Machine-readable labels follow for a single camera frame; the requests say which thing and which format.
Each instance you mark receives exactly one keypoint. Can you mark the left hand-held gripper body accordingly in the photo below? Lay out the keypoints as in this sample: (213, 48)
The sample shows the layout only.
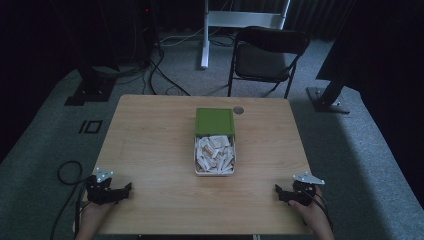
(98, 191)

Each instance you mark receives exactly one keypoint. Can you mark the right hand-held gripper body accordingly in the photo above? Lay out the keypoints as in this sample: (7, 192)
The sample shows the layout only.
(304, 191)

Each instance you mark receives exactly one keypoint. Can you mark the person's left hand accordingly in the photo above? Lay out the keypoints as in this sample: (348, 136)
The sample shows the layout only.
(95, 213)

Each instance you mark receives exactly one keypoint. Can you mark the person's right hand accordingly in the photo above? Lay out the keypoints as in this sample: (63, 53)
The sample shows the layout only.
(308, 213)

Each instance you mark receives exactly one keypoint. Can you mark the white drawer tray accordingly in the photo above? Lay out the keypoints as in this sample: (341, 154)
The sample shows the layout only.
(197, 171)

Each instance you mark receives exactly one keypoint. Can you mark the pile of white packets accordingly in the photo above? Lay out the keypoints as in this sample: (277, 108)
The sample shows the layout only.
(215, 153)

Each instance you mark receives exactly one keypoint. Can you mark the grey round table grommet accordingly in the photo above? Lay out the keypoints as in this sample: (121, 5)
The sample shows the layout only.
(238, 110)

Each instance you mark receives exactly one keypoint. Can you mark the green box lid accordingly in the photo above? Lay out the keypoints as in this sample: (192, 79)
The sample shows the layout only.
(215, 121)

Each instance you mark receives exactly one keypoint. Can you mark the black folding chair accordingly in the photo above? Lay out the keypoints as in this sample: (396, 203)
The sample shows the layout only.
(261, 63)

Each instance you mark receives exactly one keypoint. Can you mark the white metal stand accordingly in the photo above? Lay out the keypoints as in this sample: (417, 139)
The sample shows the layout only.
(233, 19)

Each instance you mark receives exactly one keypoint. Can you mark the black stand with base plate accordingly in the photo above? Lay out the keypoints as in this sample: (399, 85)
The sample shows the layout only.
(328, 100)
(90, 88)

